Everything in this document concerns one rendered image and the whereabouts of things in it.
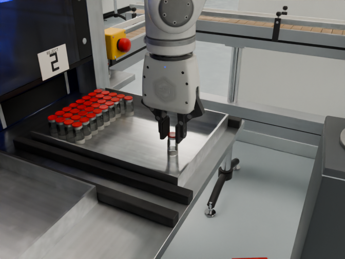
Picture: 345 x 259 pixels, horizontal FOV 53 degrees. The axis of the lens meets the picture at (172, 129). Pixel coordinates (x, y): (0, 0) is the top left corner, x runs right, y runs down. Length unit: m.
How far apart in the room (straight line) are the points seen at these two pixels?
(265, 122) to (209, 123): 0.88
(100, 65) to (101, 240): 0.55
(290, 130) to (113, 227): 1.23
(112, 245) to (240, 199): 1.48
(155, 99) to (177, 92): 0.05
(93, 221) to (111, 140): 0.24
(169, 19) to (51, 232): 0.34
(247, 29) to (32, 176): 1.11
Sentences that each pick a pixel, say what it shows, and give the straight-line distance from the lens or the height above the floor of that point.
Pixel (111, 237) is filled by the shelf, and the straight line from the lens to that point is 0.54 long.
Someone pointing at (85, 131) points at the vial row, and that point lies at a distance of 0.75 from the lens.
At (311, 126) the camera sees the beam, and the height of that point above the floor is 0.52.
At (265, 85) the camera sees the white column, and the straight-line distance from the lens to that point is 2.25.
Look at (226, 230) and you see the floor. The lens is 1.78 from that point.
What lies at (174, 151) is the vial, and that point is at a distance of 0.69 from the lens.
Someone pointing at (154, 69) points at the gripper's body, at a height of 1.07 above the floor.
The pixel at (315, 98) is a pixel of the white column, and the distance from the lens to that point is 2.23.
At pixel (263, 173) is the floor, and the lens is 2.17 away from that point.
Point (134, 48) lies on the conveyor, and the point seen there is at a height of 0.90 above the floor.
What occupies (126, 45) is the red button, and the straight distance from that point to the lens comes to 0.99.
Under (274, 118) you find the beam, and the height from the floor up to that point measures 0.52.
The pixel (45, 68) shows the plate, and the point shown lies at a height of 1.01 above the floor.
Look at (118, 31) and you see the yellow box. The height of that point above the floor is 1.03.
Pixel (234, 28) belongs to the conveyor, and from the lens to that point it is 1.54.
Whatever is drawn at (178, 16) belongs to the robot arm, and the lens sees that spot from 0.48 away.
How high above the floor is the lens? 1.27
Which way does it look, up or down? 30 degrees down
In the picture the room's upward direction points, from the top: straight up
